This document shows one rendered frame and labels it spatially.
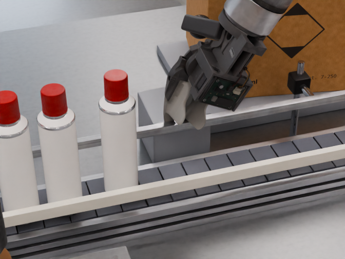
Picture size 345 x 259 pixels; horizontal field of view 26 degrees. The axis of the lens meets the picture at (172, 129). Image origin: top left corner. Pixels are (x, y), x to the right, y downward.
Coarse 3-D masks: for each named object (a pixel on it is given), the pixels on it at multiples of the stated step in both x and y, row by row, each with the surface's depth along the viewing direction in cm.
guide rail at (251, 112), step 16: (320, 96) 119; (336, 96) 119; (224, 112) 115; (240, 112) 115; (256, 112) 116; (272, 112) 117; (144, 128) 112; (160, 128) 112; (176, 128) 113; (192, 128) 114; (80, 144) 110; (96, 144) 110
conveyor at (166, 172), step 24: (288, 144) 122; (312, 144) 122; (336, 144) 122; (168, 168) 117; (192, 168) 117; (216, 168) 117; (312, 168) 117; (96, 192) 113; (192, 192) 113; (216, 192) 113; (72, 216) 108; (96, 216) 109
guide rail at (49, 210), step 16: (272, 160) 113; (288, 160) 114; (304, 160) 115; (320, 160) 116; (192, 176) 110; (208, 176) 110; (224, 176) 111; (240, 176) 112; (112, 192) 107; (128, 192) 108; (144, 192) 108; (160, 192) 109; (176, 192) 110; (32, 208) 105; (48, 208) 105; (64, 208) 106; (80, 208) 106; (96, 208) 107; (16, 224) 105
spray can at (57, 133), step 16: (48, 96) 97; (64, 96) 98; (48, 112) 99; (64, 112) 99; (48, 128) 99; (64, 128) 99; (48, 144) 101; (64, 144) 101; (48, 160) 103; (64, 160) 102; (48, 176) 105; (64, 176) 104; (80, 176) 107; (48, 192) 107; (64, 192) 106; (80, 192) 108
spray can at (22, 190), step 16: (0, 96) 97; (16, 96) 97; (0, 112) 96; (16, 112) 98; (0, 128) 98; (16, 128) 98; (0, 144) 99; (16, 144) 99; (0, 160) 100; (16, 160) 100; (32, 160) 103; (0, 176) 103; (16, 176) 102; (32, 176) 104; (16, 192) 103; (32, 192) 105; (16, 208) 105
